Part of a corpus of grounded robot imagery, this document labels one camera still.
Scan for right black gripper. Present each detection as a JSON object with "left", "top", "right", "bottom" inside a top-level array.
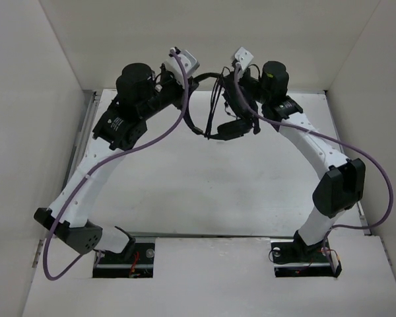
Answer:
[{"left": 216, "top": 65, "right": 270, "bottom": 104}]

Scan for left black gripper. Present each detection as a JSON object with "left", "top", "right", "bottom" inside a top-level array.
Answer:
[{"left": 139, "top": 62, "right": 200, "bottom": 120}]

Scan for black headphones with cable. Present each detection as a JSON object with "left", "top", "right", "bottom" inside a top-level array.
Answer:
[{"left": 183, "top": 67, "right": 262, "bottom": 142}]

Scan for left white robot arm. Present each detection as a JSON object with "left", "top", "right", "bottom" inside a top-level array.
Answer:
[{"left": 34, "top": 59, "right": 195, "bottom": 262}]

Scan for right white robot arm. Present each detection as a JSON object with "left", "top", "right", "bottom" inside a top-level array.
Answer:
[{"left": 224, "top": 61, "right": 366, "bottom": 260}]

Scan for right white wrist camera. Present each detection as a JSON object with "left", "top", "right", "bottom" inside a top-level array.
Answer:
[{"left": 232, "top": 46, "right": 254, "bottom": 79}]

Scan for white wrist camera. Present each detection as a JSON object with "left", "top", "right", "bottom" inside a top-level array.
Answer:
[
  {"left": 232, "top": 46, "right": 254, "bottom": 79},
  {"left": 163, "top": 47, "right": 200, "bottom": 87}
]

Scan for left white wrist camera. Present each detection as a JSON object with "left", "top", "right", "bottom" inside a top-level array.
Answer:
[{"left": 163, "top": 47, "right": 200, "bottom": 87}]

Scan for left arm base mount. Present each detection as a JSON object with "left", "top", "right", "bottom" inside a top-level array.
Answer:
[{"left": 92, "top": 237, "right": 156, "bottom": 279}]

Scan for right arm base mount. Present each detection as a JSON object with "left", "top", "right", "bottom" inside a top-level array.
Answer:
[{"left": 269, "top": 240, "right": 343, "bottom": 278}]

